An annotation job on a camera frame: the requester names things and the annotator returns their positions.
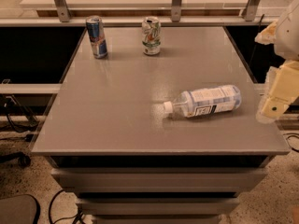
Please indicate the black office chair base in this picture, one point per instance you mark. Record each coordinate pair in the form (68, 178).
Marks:
(23, 159)

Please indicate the left metal bracket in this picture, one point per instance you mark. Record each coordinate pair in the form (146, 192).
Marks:
(62, 10)

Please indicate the clear blue-label plastic bottle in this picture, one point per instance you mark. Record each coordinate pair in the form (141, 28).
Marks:
(205, 101)

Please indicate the grey chair seat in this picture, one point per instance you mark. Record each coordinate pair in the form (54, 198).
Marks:
(20, 209)

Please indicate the white green soda can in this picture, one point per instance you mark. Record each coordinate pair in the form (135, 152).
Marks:
(151, 40)

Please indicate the right metal bracket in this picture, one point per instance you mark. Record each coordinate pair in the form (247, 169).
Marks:
(249, 13)

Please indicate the blue silver redbull can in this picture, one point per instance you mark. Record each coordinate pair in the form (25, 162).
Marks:
(96, 34)

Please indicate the grey drawer cabinet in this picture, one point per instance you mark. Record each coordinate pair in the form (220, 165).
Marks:
(110, 143)

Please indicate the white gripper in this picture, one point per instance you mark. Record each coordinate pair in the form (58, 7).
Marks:
(289, 34)

